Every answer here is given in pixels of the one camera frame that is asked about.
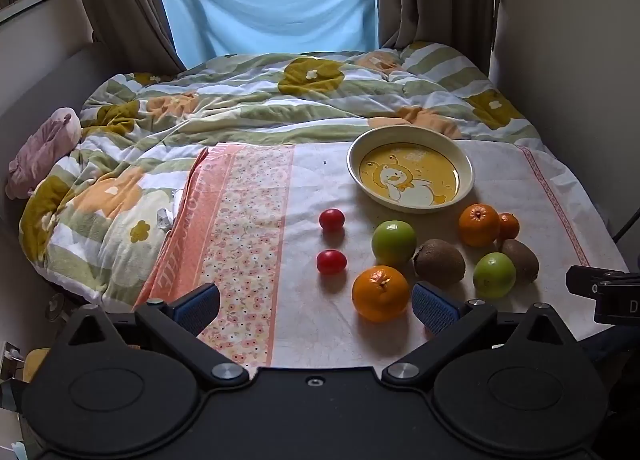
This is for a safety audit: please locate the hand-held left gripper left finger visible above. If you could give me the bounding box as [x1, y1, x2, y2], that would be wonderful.
[62, 282, 251, 388]

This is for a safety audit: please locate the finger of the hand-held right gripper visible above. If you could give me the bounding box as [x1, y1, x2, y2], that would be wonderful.
[565, 265, 640, 299]

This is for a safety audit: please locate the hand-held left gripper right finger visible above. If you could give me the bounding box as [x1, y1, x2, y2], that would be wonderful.
[382, 281, 576, 387]

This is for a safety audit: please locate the brown kiwi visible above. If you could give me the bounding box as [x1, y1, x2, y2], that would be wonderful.
[500, 239, 541, 284]
[413, 239, 467, 288]

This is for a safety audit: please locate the large orange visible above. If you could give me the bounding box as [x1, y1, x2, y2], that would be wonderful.
[351, 265, 411, 323]

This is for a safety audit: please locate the small green apple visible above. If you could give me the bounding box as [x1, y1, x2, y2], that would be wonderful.
[472, 252, 517, 299]

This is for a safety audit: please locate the large green apple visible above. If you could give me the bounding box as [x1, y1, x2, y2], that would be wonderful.
[371, 220, 417, 268]

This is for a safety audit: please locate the red cherry tomato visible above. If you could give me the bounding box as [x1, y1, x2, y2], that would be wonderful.
[316, 249, 348, 275]
[319, 208, 346, 233]

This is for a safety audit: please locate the cream bowl with duck print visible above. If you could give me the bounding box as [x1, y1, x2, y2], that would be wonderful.
[347, 127, 474, 214]

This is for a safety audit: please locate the small orange with stem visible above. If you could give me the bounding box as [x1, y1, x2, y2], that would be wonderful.
[498, 212, 521, 241]

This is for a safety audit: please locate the medium orange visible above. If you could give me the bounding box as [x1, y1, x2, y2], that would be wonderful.
[458, 203, 501, 247]

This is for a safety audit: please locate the floral pink table cloth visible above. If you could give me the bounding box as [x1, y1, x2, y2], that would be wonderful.
[132, 140, 628, 371]

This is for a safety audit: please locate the pink cloth bundle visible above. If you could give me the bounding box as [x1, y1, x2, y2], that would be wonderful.
[6, 107, 82, 199]

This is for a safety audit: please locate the floral striped quilt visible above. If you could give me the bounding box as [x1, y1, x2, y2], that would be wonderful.
[19, 42, 556, 305]

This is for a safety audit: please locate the light blue cloth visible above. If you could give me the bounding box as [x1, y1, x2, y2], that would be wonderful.
[155, 0, 379, 71]

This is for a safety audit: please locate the black cable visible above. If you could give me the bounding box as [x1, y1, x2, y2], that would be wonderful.
[612, 207, 640, 243]

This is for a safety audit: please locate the white wall socket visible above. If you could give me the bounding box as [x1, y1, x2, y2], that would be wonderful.
[0, 341, 23, 376]

